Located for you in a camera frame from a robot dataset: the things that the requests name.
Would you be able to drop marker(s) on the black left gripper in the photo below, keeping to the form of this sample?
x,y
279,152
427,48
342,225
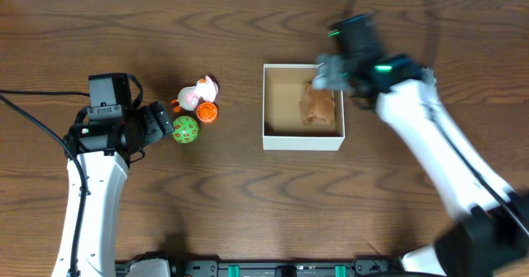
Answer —
x,y
156,118

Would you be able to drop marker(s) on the yellow grey toy truck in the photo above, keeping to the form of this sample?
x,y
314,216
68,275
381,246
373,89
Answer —
x,y
428,77

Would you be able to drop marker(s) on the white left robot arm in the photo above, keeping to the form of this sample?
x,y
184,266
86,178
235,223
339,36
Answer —
x,y
99,146

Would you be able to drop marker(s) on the orange lattice ball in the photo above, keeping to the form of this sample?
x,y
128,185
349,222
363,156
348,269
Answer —
x,y
207,112

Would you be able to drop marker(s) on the white cardboard box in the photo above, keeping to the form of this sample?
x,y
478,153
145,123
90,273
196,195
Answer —
x,y
296,116

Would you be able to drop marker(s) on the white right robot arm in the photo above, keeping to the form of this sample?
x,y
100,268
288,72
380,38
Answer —
x,y
490,227

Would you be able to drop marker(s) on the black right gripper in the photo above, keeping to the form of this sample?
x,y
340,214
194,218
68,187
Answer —
x,y
338,78

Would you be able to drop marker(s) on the brown plush toy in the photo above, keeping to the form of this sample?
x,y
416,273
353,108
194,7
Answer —
x,y
317,107

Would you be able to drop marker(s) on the green ball with numbers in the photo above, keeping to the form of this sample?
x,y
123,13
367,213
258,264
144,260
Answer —
x,y
186,129

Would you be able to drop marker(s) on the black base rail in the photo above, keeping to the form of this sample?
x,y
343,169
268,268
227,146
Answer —
x,y
178,267

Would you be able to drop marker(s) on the pink white duck toy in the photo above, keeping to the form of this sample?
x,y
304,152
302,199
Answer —
x,y
205,90

